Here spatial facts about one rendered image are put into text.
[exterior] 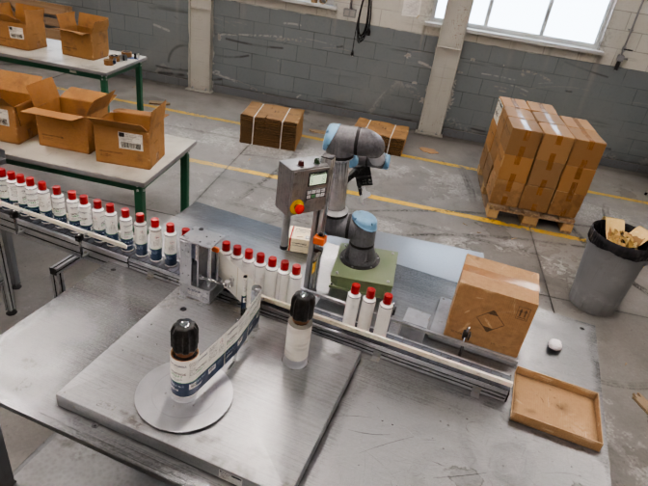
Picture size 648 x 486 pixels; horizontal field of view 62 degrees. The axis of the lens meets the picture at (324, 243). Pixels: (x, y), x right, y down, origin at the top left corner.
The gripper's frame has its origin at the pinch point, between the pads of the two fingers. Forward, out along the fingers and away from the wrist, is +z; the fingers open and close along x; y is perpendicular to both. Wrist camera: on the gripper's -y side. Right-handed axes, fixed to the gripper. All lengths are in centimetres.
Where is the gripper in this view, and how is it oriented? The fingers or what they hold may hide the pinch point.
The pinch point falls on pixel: (361, 198)
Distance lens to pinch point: 288.9
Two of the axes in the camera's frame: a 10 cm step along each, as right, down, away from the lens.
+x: 0.0, -5.8, 8.2
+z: 2.0, 8.0, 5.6
